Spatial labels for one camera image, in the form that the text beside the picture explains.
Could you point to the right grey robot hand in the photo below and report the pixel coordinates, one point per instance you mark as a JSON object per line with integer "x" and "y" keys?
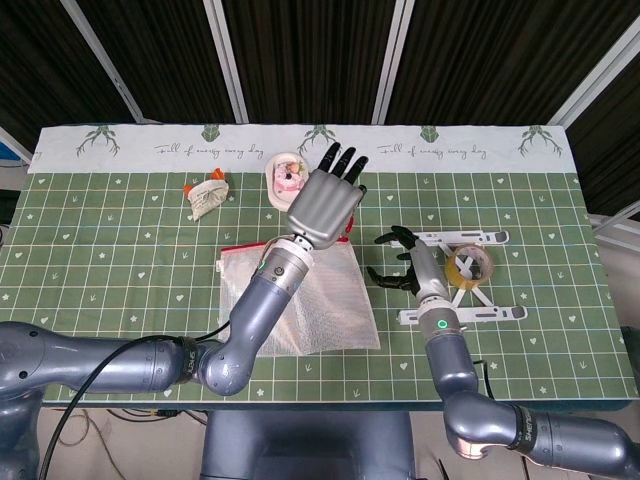
{"x": 427, "y": 272}

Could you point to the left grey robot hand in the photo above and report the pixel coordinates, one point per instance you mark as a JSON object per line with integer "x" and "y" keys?
{"x": 320, "y": 205}

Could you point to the clear mesh zipper pouch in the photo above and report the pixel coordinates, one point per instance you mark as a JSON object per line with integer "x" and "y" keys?
{"x": 330, "y": 310}

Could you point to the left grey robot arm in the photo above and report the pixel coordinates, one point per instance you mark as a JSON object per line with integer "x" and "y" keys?
{"x": 270, "y": 310}

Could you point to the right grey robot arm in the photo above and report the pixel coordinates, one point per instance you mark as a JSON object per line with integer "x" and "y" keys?
{"x": 450, "y": 360}

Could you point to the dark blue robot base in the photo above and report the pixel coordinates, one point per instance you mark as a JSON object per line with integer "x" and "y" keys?
{"x": 305, "y": 445}

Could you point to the yellow packing tape roll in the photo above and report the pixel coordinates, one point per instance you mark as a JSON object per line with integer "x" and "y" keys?
{"x": 457, "y": 277}

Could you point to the white oval box pink cake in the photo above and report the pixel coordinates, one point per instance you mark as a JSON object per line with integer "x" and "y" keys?
{"x": 282, "y": 185}

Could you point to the white folding laptop stand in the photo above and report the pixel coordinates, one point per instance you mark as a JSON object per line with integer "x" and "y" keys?
{"x": 495, "y": 312}

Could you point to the crumpled paper snack packet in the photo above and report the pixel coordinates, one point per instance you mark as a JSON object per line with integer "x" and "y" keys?
{"x": 207, "y": 197}

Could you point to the green grid tablecloth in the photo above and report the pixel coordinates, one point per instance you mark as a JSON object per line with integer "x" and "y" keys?
{"x": 100, "y": 280}

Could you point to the white aluminium partition post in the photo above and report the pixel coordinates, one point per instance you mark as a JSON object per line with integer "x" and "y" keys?
{"x": 595, "y": 70}
{"x": 392, "y": 60}
{"x": 227, "y": 60}
{"x": 112, "y": 70}

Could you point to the white aluminium frame bar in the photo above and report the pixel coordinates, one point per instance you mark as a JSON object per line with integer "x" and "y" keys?
{"x": 12, "y": 145}
{"x": 617, "y": 220}

